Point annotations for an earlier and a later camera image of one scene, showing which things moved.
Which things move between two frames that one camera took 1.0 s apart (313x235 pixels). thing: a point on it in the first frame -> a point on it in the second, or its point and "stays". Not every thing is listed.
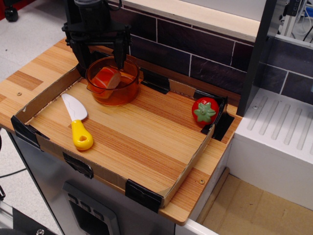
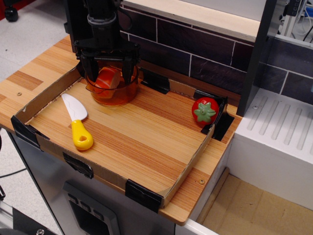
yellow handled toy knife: [82, 138] stays
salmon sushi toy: [107, 78] stays
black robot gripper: [91, 24] -> [103, 44]
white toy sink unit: [273, 146] stays
